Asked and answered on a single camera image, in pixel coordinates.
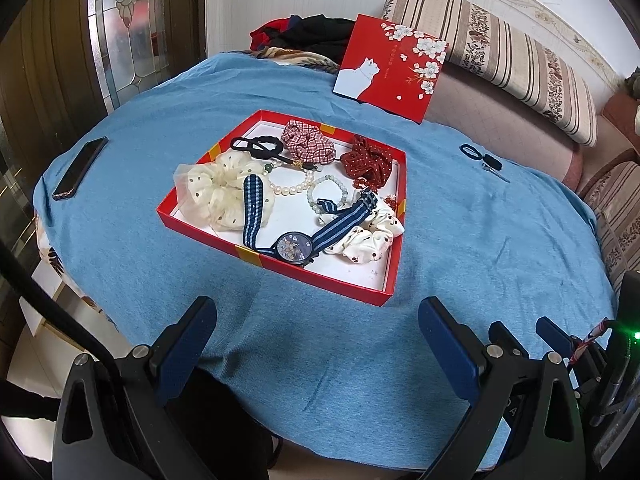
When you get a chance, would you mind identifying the black cable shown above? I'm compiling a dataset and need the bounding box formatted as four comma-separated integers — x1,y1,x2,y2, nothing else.
0,237,128,391

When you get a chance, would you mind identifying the red white striped cable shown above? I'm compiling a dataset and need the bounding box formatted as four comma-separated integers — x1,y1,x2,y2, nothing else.
567,317,614,367

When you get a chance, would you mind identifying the dark red dotted scrunchie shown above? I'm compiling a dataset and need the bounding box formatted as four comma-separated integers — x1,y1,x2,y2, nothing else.
340,134,396,188

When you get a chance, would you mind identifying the red box lid with cat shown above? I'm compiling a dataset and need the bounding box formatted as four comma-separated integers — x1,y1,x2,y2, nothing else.
332,14,450,125

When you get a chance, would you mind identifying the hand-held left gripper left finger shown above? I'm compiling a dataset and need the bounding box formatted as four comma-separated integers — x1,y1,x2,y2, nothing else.
50,296,218,480

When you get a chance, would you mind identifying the white cherry print scrunchie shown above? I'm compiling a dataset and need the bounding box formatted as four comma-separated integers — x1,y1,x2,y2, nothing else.
324,199,406,265

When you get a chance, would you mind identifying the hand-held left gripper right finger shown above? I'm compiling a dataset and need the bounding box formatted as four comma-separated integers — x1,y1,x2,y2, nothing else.
418,296,587,480

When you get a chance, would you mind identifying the white bead bracelet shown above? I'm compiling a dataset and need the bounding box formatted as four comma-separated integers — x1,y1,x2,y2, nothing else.
306,175,348,212

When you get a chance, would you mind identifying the blue striped strap wristwatch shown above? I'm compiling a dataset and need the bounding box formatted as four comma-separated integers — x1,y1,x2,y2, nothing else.
241,174,378,267

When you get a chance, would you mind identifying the red plaid scrunchie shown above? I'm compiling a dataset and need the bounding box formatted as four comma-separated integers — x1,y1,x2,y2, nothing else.
281,119,337,165

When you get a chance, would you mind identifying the black wavy hair tie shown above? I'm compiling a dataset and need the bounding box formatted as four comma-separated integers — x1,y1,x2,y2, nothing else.
230,135,286,159

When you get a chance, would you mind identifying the blue cloth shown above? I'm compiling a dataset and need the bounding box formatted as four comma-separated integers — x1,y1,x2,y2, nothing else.
32,52,618,468

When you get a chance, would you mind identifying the pearl bead charm string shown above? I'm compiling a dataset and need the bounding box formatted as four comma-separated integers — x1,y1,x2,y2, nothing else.
260,152,320,199

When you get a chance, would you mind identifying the pile of dark clothes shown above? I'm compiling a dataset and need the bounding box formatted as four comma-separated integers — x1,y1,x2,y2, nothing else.
250,16,357,68

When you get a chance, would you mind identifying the striped floral sofa cushion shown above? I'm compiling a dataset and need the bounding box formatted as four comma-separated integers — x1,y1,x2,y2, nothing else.
582,160,640,292
382,0,599,148

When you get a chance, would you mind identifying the red shallow box tray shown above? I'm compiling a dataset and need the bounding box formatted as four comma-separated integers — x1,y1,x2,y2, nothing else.
156,109,408,307

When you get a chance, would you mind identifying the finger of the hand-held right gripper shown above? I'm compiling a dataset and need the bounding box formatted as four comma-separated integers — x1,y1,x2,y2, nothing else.
536,316,581,376
489,321,528,358

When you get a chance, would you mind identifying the stained glass door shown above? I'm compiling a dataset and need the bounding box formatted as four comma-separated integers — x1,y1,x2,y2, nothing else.
87,0,169,111

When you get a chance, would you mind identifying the black smartphone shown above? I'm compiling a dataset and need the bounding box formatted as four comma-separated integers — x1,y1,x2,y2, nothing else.
52,136,109,201

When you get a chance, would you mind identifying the pink sofa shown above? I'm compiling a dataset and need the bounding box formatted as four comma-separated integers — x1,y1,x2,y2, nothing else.
424,57,640,196

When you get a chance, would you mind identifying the cream dotted tulle scrunchie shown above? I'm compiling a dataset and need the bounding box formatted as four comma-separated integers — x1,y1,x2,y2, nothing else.
173,152,277,233

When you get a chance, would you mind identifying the red bead bracelet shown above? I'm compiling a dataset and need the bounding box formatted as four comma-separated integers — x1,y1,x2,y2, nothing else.
351,176,399,209

